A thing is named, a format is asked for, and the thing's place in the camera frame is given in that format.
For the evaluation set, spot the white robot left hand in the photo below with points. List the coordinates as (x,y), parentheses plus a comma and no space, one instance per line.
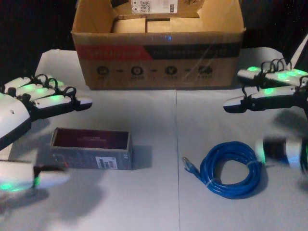
(14,113)

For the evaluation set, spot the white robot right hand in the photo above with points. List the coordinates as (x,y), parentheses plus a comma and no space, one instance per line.
(274,96)

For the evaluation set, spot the maroon and grey carton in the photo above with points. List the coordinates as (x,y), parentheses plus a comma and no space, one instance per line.
(96,156)

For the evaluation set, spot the open brown cardboard box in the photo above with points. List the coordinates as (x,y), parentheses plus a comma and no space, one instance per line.
(158,62)

